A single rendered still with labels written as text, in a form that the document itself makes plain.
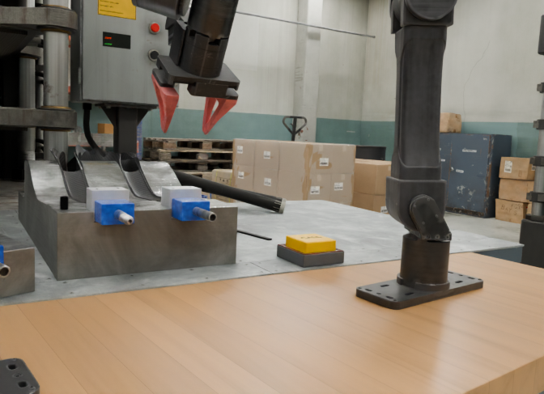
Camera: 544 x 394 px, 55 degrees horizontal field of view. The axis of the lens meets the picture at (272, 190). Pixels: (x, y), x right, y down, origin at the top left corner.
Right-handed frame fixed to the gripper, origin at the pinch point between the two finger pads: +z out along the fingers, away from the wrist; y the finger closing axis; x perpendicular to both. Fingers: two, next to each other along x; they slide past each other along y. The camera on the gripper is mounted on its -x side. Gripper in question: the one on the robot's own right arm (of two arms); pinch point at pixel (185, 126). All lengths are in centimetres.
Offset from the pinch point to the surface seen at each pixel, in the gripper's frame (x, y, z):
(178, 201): 8.0, 2.0, 7.6
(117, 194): 5.3, 9.8, 8.1
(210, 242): 9.7, -3.9, 14.1
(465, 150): -355, -568, 213
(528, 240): -118, -362, 154
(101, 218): 9.9, 12.8, 8.3
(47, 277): 9.4, 18.5, 18.5
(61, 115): -62, 6, 33
